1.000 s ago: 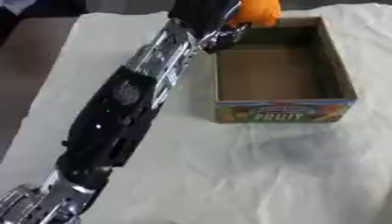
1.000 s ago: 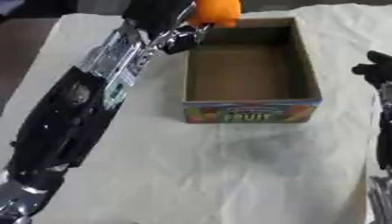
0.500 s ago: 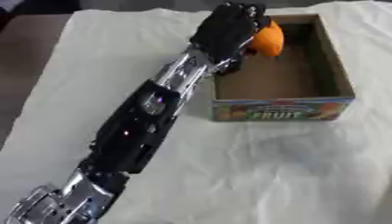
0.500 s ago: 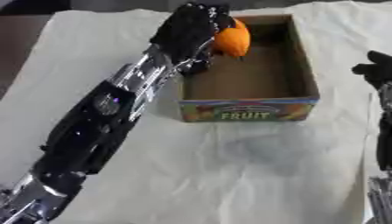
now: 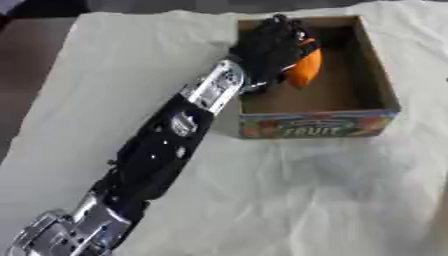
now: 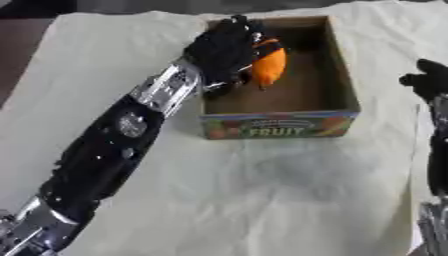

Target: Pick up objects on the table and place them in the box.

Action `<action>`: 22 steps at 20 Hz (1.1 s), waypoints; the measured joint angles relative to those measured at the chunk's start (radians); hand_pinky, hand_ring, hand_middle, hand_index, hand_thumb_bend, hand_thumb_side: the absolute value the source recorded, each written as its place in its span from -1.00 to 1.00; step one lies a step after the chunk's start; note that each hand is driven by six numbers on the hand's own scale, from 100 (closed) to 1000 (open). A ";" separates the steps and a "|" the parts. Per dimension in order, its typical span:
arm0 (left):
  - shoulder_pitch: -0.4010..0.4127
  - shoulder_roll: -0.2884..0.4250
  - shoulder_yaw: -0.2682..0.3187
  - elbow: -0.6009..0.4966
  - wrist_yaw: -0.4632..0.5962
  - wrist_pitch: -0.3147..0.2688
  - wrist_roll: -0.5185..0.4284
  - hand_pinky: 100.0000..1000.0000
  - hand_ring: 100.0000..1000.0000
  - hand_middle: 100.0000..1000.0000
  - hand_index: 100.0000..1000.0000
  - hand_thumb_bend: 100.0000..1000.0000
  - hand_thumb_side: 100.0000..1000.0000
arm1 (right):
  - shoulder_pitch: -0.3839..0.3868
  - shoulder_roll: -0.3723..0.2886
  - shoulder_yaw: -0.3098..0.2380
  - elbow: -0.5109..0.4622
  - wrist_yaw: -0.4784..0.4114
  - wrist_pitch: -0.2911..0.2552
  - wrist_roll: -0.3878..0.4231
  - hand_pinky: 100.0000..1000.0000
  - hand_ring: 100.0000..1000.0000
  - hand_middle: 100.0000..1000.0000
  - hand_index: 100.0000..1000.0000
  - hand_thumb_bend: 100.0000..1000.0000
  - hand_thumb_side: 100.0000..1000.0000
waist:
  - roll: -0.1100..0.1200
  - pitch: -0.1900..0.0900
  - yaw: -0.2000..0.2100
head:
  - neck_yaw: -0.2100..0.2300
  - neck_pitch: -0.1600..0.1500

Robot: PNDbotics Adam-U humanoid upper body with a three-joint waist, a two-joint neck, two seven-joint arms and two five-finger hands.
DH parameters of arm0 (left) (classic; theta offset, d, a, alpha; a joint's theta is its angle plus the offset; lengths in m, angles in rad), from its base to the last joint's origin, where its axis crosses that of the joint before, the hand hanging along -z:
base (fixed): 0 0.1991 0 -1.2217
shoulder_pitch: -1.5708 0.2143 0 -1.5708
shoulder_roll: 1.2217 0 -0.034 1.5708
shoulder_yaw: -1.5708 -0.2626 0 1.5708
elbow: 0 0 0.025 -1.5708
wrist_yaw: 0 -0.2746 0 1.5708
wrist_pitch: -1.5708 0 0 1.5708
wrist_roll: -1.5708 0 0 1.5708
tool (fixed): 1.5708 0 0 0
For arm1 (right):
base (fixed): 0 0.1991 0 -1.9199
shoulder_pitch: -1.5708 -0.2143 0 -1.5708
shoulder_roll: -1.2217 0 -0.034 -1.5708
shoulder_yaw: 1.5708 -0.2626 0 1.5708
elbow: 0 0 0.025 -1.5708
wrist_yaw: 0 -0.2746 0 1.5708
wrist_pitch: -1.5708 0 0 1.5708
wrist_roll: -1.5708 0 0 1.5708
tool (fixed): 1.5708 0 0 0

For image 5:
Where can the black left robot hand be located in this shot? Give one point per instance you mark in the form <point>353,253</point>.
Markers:
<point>273,50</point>

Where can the orange toy carrot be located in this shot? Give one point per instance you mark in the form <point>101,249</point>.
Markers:
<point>305,69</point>

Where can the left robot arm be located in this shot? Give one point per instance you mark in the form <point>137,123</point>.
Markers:
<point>154,153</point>

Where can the tan cardboard box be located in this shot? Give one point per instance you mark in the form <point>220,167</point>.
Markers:
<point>326,96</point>

